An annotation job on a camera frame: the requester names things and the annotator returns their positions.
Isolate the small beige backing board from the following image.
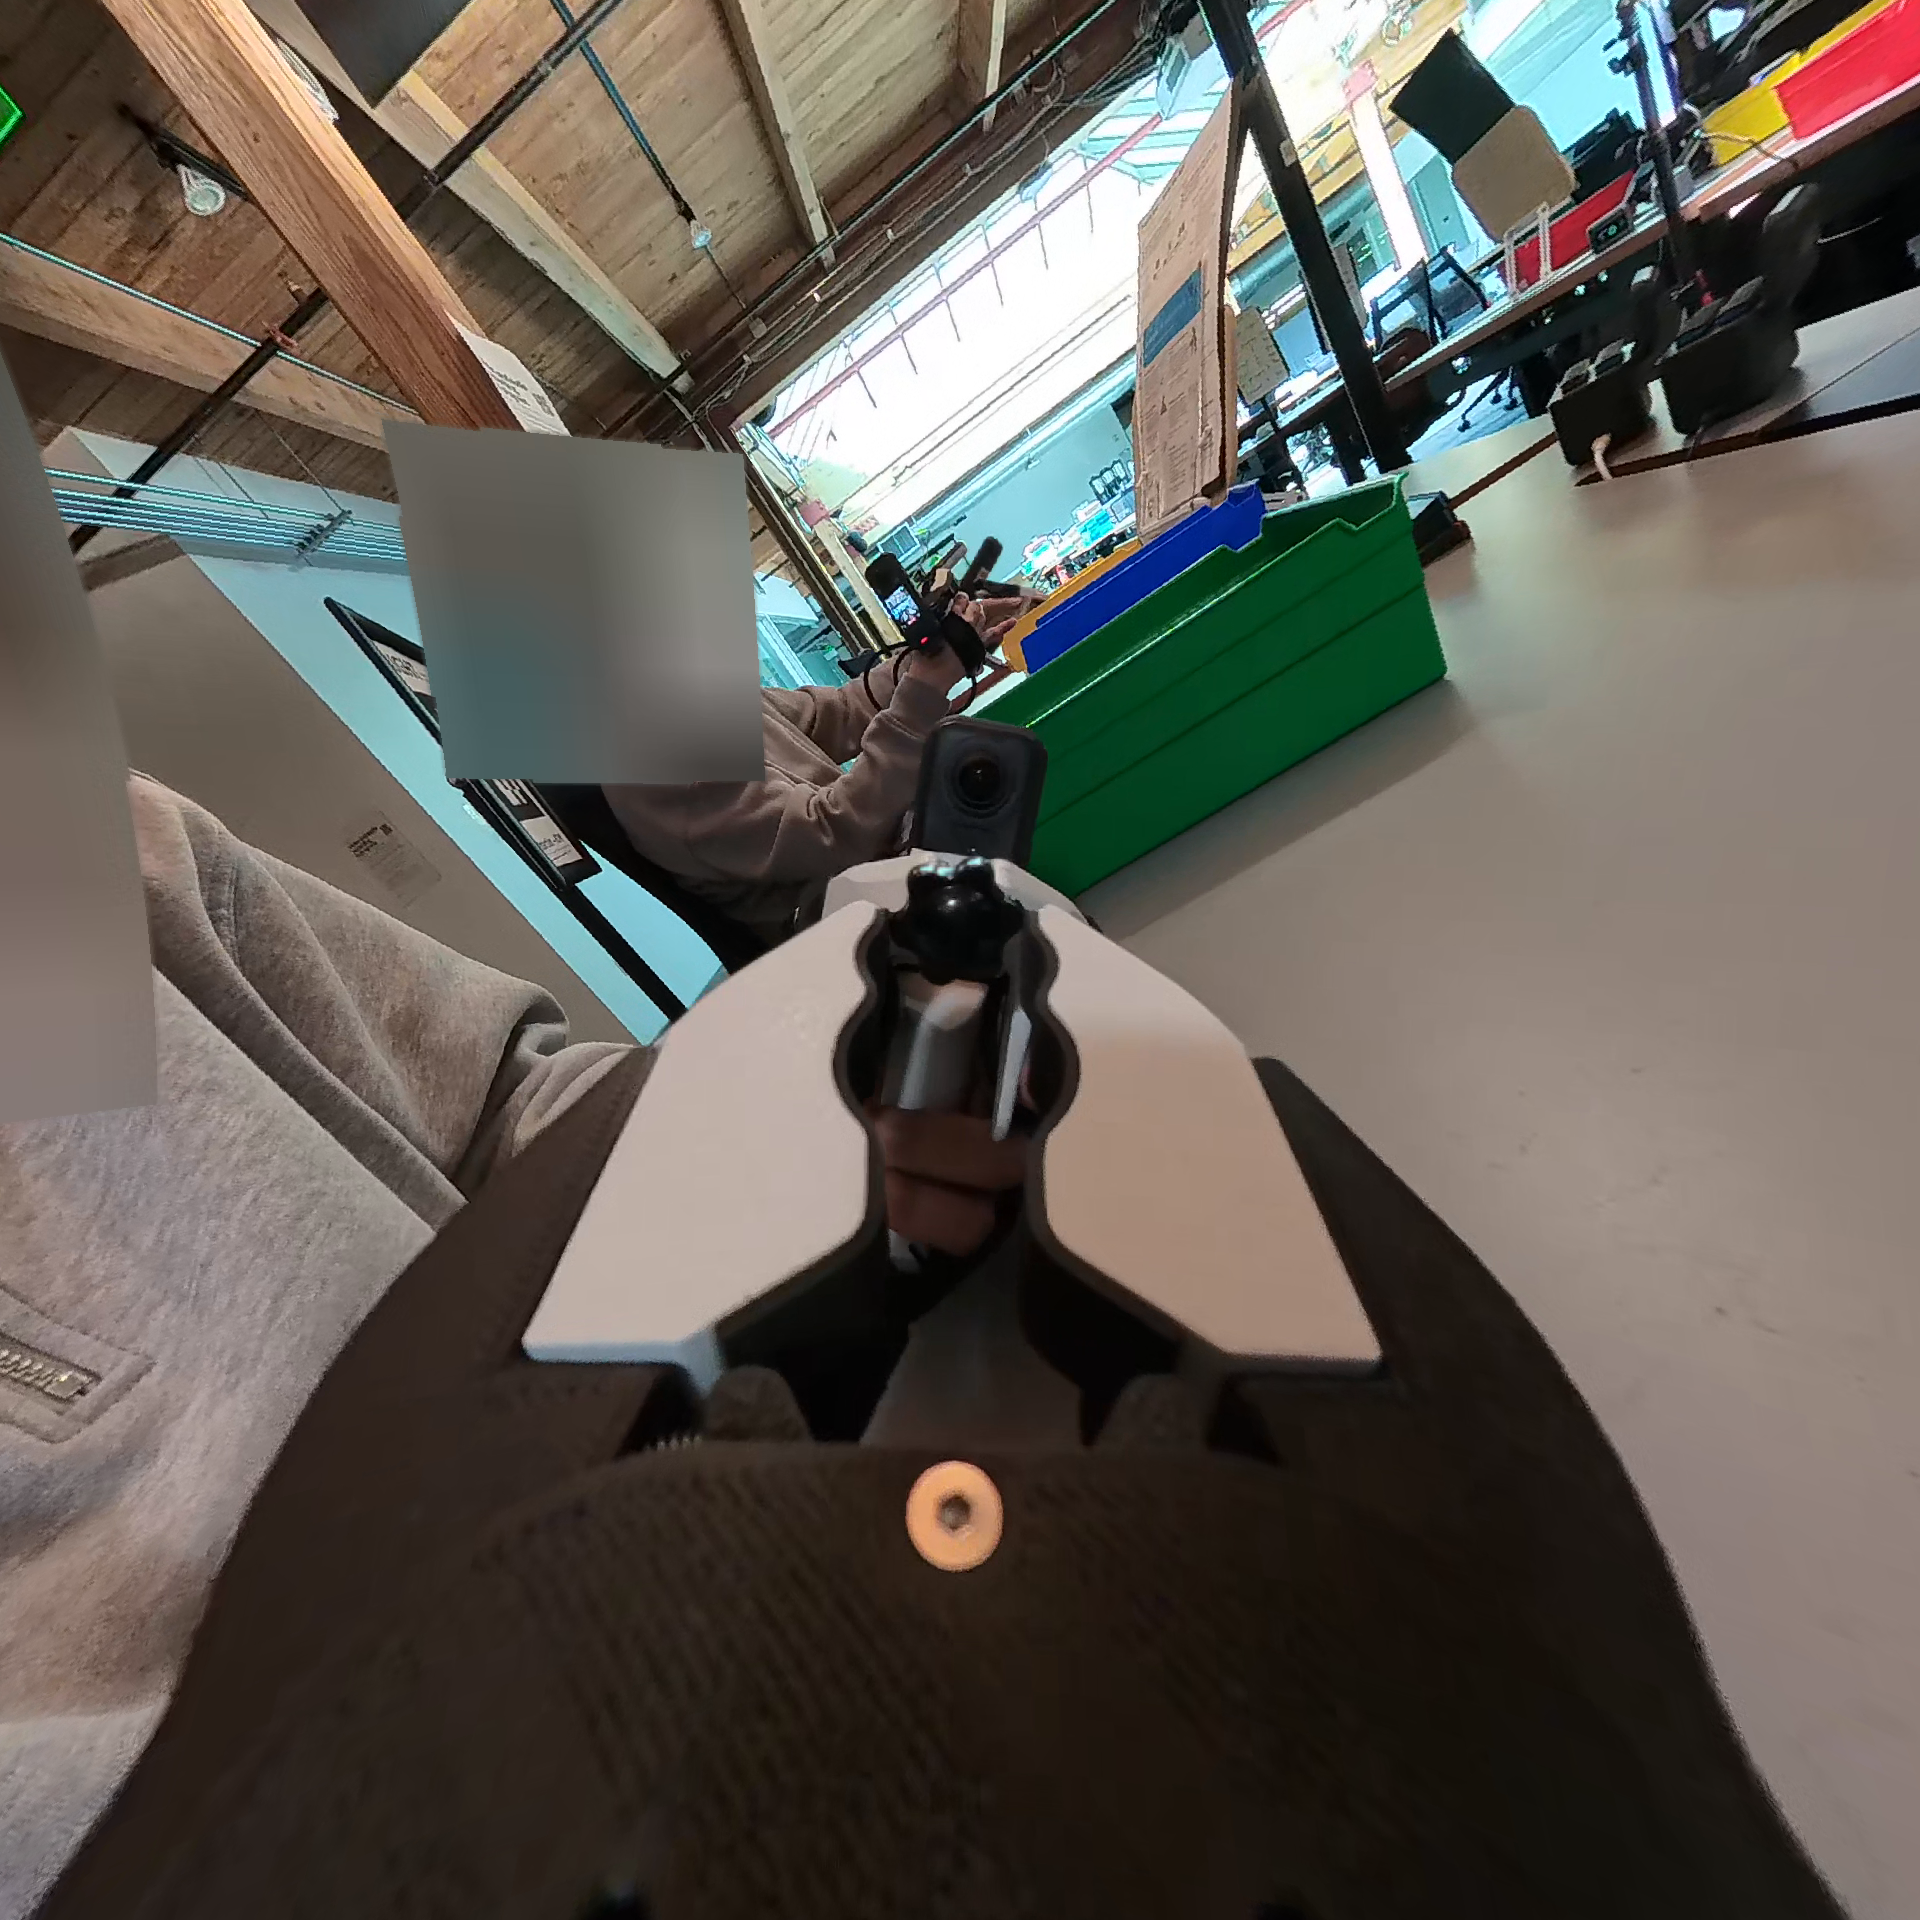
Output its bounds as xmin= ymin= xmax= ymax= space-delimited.
xmin=1451 ymin=108 xmax=1578 ymax=243

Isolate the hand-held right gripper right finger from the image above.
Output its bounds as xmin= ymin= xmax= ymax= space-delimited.
xmin=1018 ymin=911 xmax=1386 ymax=1408

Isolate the black office chair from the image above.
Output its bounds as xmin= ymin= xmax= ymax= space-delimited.
xmin=570 ymin=780 xmax=767 ymax=977

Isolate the person's left forearm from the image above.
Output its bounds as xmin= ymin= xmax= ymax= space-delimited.
xmin=374 ymin=961 xmax=662 ymax=1248

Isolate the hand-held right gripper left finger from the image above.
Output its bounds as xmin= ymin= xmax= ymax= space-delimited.
xmin=519 ymin=908 xmax=902 ymax=1403

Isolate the red plastic bin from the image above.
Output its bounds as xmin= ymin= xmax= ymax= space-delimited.
xmin=1506 ymin=164 xmax=1643 ymax=296

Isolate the black steel post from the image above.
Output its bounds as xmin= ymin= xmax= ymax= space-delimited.
xmin=1200 ymin=0 xmax=1413 ymax=473

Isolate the white paper notice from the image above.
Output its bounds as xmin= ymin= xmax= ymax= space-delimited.
xmin=458 ymin=328 xmax=571 ymax=442

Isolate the small black panel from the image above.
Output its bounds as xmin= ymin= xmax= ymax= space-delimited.
xmin=1387 ymin=29 xmax=1518 ymax=154

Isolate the black knob thumbscrew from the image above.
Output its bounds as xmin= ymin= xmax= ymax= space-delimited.
xmin=886 ymin=855 xmax=1024 ymax=980

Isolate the green plastic bin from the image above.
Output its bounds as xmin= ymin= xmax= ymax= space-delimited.
xmin=975 ymin=471 xmax=1448 ymax=899

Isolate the cardboard sheet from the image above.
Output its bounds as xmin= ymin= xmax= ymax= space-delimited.
xmin=1131 ymin=83 xmax=1247 ymax=535

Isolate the wooden support post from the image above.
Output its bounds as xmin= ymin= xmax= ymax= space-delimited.
xmin=106 ymin=0 xmax=527 ymax=437

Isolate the black battery charger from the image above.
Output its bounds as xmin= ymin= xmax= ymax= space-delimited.
xmin=1548 ymin=346 xmax=1660 ymax=467
xmin=1658 ymin=292 xmax=1800 ymax=437

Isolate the yellow plastic bin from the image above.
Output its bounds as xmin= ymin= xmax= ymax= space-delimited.
xmin=1002 ymin=577 xmax=1114 ymax=669
xmin=1710 ymin=45 xmax=1800 ymax=160

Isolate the blue plastic bin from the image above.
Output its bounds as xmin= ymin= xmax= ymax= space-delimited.
xmin=1019 ymin=482 xmax=1268 ymax=674

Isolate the person's left hand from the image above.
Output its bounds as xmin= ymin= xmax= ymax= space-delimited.
xmin=877 ymin=1103 xmax=1021 ymax=1269

